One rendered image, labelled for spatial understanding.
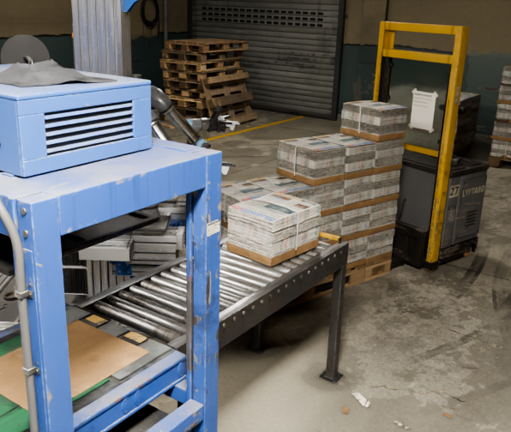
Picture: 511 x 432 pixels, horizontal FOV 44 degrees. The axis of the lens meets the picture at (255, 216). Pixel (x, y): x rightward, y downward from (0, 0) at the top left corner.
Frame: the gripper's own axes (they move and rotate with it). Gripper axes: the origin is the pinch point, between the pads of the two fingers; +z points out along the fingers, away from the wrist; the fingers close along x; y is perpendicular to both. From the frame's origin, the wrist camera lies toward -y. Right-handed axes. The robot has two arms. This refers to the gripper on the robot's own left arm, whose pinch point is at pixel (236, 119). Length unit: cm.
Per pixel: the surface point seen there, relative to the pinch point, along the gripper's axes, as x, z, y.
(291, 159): 15.6, 36.4, 24.6
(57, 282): 231, -151, -42
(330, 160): 33, 56, 21
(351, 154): 30, 73, 19
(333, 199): 36, 61, 48
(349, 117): -7, 94, 6
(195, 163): 204, -108, -58
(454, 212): 31, 181, 75
